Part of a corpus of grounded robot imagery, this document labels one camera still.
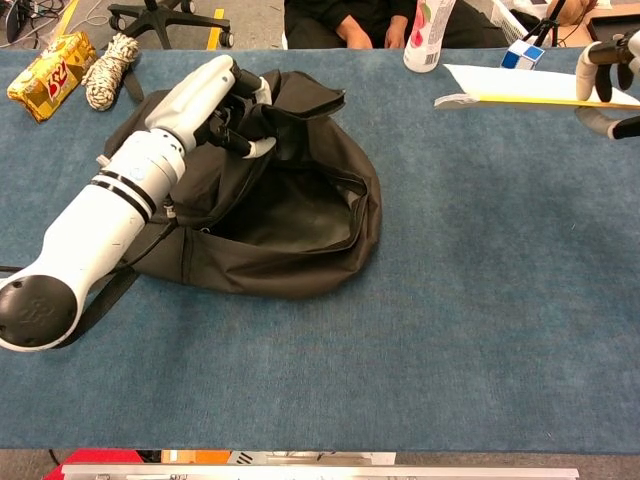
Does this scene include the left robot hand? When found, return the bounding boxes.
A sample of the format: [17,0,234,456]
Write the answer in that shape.
[144,54,277,160]

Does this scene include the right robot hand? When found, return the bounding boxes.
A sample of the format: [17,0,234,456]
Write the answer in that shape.
[574,29,640,141]

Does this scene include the white book with yellow band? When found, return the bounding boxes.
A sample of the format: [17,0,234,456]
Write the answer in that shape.
[433,63,640,110]

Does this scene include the black fabric backpack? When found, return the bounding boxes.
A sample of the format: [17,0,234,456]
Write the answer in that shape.
[59,67,384,351]

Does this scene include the blue white twist cube puzzle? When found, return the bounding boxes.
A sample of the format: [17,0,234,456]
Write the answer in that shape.
[501,39,546,71]

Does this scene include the black office chair base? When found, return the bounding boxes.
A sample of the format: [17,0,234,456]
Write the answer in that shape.
[107,0,235,50]

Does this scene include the white mesh basket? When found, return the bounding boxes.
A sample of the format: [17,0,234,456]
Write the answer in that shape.
[492,0,531,44]

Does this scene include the yellow snack package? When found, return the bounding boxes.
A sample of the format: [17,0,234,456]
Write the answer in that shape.
[6,31,99,124]

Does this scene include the person in black clothes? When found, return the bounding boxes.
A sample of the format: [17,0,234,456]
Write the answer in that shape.
[282,0,511,50]

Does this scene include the white bottle with pink print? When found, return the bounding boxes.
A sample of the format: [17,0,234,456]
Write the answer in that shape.
[402,0,457,74]

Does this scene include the blue felt table mat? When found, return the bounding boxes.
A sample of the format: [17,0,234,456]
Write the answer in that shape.
[0,47,640,456]

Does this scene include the robot torso base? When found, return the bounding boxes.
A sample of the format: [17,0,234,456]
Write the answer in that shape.
[149,449,397,467]

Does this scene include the red panel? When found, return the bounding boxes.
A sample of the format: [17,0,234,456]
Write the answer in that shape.
[47,448,151,466]

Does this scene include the black camera tripod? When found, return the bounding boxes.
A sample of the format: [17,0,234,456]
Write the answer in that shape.
[522,0,569,47]

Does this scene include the white brown rope bundle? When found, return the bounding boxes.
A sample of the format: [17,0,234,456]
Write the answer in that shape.
[81,33,142,111]

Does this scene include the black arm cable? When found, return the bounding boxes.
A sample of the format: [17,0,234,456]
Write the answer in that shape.
[0,197,177,275]

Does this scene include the aluminium profile rail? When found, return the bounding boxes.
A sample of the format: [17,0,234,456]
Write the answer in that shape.
[60,464,581,480]

